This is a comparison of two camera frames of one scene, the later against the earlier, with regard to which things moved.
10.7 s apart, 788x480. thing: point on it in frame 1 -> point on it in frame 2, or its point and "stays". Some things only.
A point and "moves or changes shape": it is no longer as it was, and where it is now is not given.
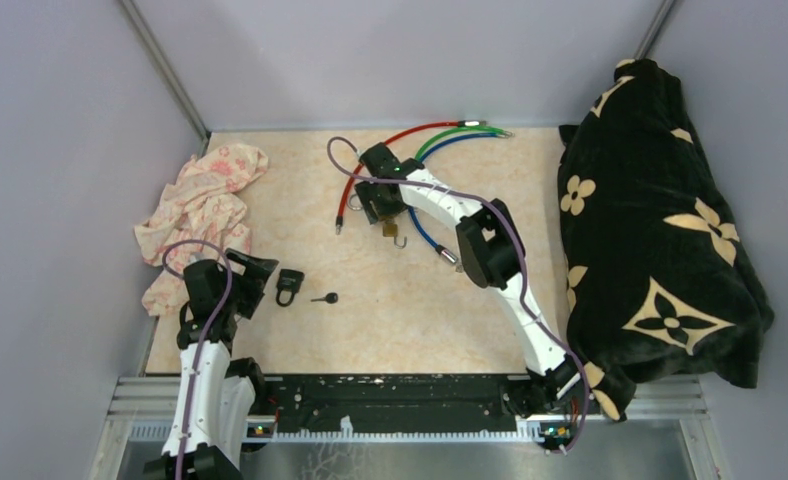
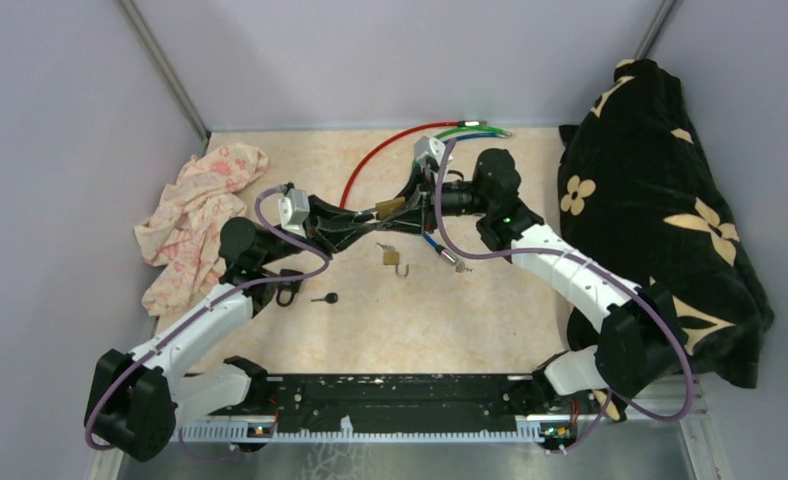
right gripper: (366, 192) -> (419, 193)
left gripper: (256, 274) -> (331, 227)
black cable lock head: (289, 280) stays
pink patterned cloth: (203, 202) stays
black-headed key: (330, 298) stays
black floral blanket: (660, 277) stays
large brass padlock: (355, 209) moves or changes shape
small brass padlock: (390, 229) -> (393, 258)
